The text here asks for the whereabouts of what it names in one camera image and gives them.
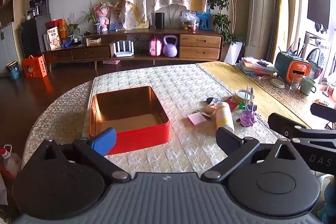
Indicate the blue toy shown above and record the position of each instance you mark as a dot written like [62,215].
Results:
[66,43]

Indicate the patterned vase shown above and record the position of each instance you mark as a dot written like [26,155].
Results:
[96,28]

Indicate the beige shell-shaped board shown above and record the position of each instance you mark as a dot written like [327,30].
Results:
[173,15]

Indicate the white round lid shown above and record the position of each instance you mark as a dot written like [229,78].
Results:
[277,82]

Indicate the built-in wall cabinet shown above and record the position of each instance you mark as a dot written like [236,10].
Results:
[8,16]

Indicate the pink toy suitcase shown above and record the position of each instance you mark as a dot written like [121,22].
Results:
[155,47]

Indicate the wooden television cabinet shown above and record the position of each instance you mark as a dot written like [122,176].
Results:
[199,48]

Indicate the orange and red gift boxes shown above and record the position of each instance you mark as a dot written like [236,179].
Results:
[59,26]

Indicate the small green potted plant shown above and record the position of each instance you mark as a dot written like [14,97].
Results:
[72,26]

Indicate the pink doll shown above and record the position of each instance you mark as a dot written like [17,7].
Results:
[103,16]

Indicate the yellow tablecloth with lace trim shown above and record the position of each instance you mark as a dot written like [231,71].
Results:
[231,77]

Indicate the beige egg-shaped sponge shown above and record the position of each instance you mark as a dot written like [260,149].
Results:
[210,108]

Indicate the pink notepad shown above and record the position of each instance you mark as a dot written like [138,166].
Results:
[197,119]

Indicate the black coffee machine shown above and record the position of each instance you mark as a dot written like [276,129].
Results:
[39,6]

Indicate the tape roll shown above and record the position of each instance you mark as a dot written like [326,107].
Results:
[241,95]

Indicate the quilted table mat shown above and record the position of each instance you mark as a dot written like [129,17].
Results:
[183,82]

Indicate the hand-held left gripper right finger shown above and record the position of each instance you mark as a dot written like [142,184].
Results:
[225,140]

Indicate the orange gift bag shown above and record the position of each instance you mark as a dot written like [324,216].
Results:
[34,67]

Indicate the green mug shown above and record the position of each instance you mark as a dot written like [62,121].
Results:
[307,85]

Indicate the black cylinder speaker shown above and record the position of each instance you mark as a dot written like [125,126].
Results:
[159,20]

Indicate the stack of books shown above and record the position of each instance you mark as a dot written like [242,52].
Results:
[252,70]

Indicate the clear drinking glass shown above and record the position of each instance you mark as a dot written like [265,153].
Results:
[294,85]

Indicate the tall green potted tree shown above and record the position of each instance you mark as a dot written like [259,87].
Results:
[225,3]

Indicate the white square planter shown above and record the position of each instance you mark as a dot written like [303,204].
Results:
[233,53]

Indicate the white bottle with yellow label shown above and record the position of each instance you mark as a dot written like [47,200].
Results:
[224,116]

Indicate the blue picture box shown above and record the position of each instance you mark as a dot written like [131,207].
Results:
[204,20]

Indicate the white router with antennas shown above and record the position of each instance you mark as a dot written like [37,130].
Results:
[124,52]

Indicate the white standing air conditioner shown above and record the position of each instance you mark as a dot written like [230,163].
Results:
[261,3]

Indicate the small bottle with black cap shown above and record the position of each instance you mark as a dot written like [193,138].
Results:
[214,101]

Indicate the small green toy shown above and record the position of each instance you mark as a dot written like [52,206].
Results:
[241,107]

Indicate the white and orange snack bag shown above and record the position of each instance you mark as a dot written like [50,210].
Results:
[53,39]

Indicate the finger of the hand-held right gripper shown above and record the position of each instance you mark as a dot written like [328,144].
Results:
[323,109]
[278,123]

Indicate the pink flat carton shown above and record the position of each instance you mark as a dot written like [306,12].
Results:
[111,62]

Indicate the purple kettlebell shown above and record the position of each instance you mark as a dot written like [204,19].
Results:
[170,49]

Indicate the plastic bottle with red cap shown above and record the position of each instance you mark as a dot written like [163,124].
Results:
[9,163]

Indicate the yellow curtain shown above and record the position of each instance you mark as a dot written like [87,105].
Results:
[284,3]

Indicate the blue bucket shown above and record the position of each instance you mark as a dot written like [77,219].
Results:
[13,71]

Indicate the circle pattern lace tablecloth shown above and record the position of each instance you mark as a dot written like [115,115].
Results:
[60,113]

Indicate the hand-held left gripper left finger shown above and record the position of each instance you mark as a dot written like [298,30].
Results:
[103,140]

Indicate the leafy plant in vase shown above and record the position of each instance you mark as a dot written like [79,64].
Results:
[90,14]

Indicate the blue object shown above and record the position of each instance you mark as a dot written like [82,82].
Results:
[328,203]

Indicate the black mini fridge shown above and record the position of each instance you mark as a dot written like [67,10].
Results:
[32,37]

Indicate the yellow and white box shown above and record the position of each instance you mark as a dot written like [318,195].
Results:
[94,41]

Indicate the red packet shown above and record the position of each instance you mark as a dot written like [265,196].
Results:
[231,103]

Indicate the purple spiky toy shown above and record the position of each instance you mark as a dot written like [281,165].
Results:
[248,117]

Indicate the small red cup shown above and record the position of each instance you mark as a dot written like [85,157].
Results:
[193,28]

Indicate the red tin box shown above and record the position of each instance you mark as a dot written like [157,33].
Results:
[141,136]

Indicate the white washing machine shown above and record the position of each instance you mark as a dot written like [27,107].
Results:
[316,61]

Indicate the clear plastic bag of snacks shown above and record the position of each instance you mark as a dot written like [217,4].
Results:
[189,18]

